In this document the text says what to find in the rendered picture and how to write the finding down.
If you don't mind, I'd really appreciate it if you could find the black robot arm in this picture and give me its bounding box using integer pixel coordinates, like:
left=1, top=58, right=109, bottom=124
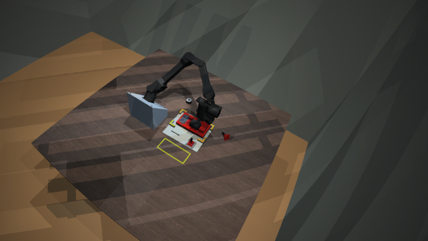
left=142, top=52, right=222, bottom=125

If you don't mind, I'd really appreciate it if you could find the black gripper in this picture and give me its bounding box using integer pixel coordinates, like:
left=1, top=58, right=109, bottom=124
left=189, top=109, right=208, bottom=130

